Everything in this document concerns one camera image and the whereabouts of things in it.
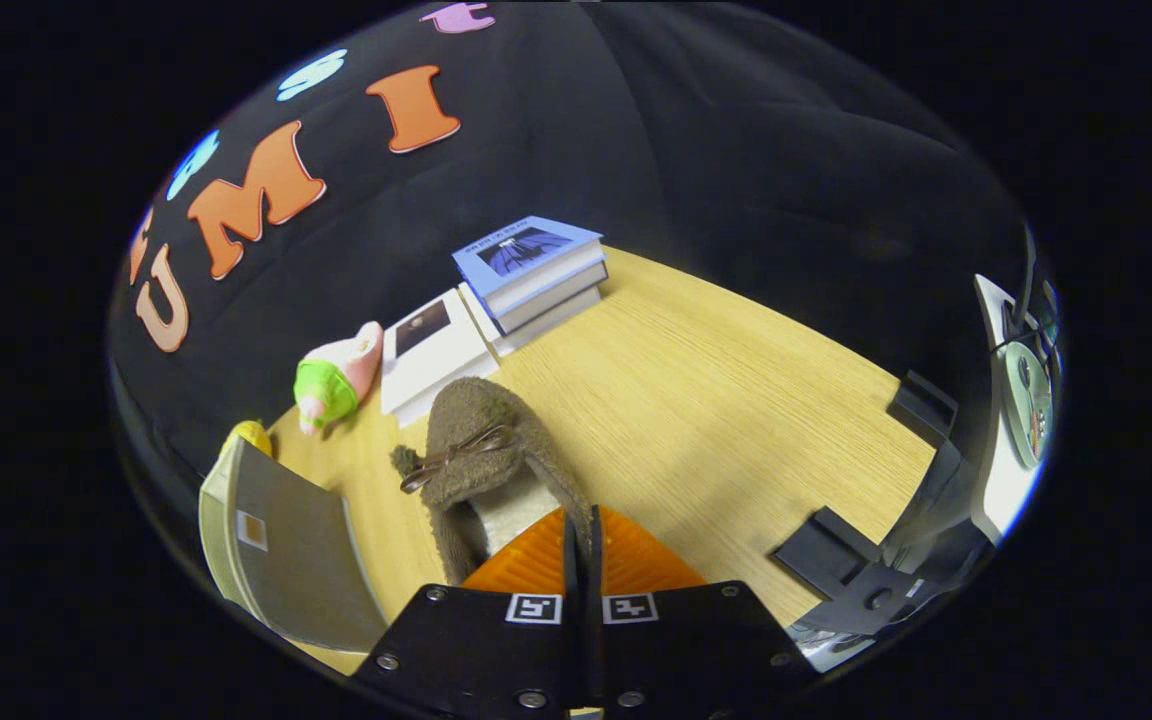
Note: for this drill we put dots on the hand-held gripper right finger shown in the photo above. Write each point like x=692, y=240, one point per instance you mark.
x=596, y=600

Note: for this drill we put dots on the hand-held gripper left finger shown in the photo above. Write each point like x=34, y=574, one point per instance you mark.
x=570, y=600

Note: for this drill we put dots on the brown fuzzy slipper shoe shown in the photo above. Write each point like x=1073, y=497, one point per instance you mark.
x=476, y=420

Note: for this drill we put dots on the grey fabric storage box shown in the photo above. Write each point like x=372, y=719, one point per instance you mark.
x=296, y=550

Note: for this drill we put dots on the white book with portrait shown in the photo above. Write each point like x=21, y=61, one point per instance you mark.
x=436, y=360

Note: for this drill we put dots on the thick white book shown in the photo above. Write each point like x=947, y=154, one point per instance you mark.
x=546, y=318

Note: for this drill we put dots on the pink and green plush toy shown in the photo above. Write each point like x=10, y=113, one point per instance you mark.
x=331, y=385

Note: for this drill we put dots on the blue cover book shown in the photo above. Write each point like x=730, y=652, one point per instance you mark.
x=526, y=250

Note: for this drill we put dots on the yellow plush ball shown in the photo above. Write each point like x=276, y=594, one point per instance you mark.
x=248, y=438

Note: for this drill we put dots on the round grey-green disc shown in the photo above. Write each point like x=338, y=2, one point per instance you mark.
x=1028, y=400

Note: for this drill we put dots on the black backdrop cloth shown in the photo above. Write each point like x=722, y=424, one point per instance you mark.
x=686, y=130

